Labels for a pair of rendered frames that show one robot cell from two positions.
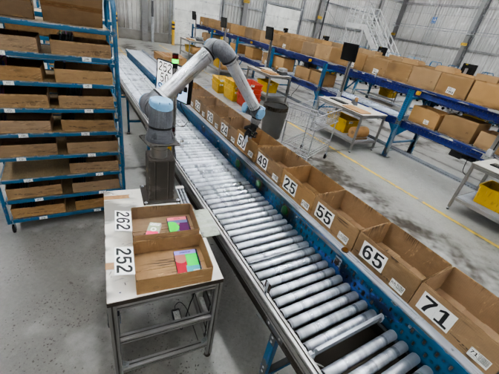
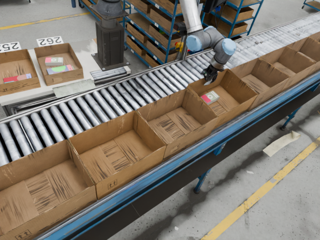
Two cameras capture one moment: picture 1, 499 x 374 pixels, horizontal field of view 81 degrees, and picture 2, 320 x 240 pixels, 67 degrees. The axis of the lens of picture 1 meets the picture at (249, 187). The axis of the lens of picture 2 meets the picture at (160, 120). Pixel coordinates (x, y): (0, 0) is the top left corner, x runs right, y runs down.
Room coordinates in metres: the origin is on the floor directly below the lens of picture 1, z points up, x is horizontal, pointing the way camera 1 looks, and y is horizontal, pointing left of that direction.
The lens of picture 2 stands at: (2.00, -1.19, 2.03)
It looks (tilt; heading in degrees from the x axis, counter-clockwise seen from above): 47 degrees down; 79
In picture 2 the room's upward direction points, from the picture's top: 11 degrees clockwise
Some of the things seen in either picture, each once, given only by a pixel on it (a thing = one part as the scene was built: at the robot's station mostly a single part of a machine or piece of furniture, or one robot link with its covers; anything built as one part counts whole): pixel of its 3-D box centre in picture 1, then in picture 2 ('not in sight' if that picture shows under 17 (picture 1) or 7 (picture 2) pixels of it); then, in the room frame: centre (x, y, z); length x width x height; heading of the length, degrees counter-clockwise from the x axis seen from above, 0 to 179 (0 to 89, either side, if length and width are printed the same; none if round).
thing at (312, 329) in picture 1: (333, 318); not in sight; (1.02, -0.56, 0.72); 0.52 x 0.05 x 0.05; 124
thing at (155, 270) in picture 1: (171, 260); (14, 71); (1.13, 0.34, 0.80); 0.38 x 0.28 x 0.10; 117
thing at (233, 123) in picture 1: (240, 130); (254, 83); (2.93, 0.21, 0.97); 0.39 x 0.29 x 0.17; 34
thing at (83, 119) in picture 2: (253, 222); (85, 123); (1.71, -0.08, 0.72); 0.52 x 0.05 x 0.05; 124
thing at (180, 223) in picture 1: (179, 226); (61, 72); (1.46, 0.40, 0.78); 0.19 x 0.14 x 0.02; 27
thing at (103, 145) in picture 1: (91, 140); (171, 17); (2.42, 1.53, 0.79); 0.40 x 0.30 x 0.10; 126
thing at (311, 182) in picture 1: (310, 188); (118, 151); (1.96, -0.46, 0.96); 0.39 x 0.29 x 0.17; 34
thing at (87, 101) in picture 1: (85, 96); not in sight; (2.42, 1.53, 1.19); 0.40 x 0.30 x 0.10; 124
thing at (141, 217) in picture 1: (164, 224); (58, 63); (1.42, 0.48, 0.80); 0.38 x 0.28 x 0.10; 117
